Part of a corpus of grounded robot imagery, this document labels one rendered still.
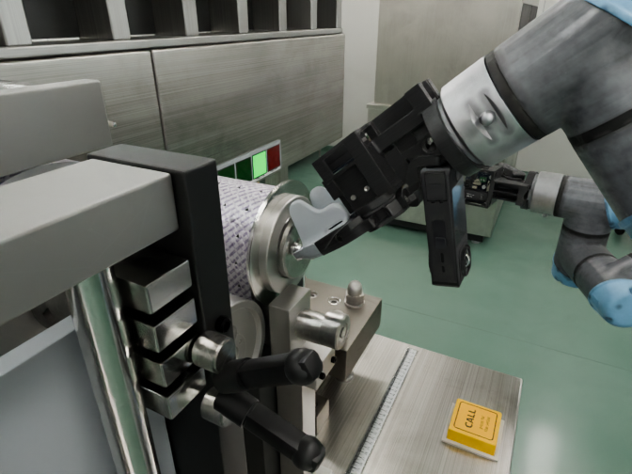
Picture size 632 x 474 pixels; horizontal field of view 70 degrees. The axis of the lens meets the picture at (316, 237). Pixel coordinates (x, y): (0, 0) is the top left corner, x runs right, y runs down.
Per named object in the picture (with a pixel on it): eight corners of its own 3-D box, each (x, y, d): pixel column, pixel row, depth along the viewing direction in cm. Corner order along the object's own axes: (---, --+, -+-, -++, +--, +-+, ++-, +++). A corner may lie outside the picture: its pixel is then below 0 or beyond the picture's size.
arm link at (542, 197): (566, 170, 82) (556, 213, 85) (539, 166, 84) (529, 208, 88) (560, 179, 76) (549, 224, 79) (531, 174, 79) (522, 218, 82)
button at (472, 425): (493, 457, 67) (497, 446, 66) (446, 439, 70) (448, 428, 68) (499, 423, 72) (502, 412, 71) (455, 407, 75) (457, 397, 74)
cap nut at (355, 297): (359, 310, 78) (361, 288, 76) (340, 305, 79) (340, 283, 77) (368, 299, 81) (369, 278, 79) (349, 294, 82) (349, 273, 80)
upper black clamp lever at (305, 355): (316, 393, 15) (298, 360, 15) (221, 402, 18) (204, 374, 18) (333, 368, 17) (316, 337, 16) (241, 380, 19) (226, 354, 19)
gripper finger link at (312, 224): (270, 218, 48) (332, 173, 43) (302, 263, 49) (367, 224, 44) (255, 229, 46) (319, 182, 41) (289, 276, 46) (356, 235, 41)
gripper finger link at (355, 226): (325, 229, 46) (392, 185, 41) (335, 243, 46) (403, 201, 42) (306, 246, 42) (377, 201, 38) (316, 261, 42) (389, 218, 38)
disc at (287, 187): (254, 330, 50) (244, 206, 43) (250, 329, 50) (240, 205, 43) (315, 269, 61) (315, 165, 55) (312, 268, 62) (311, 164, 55)
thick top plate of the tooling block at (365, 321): (345, 381, 71) (346, 351, 68) (156, 312, 87) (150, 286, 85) (380, 325, 84) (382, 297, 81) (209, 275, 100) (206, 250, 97)
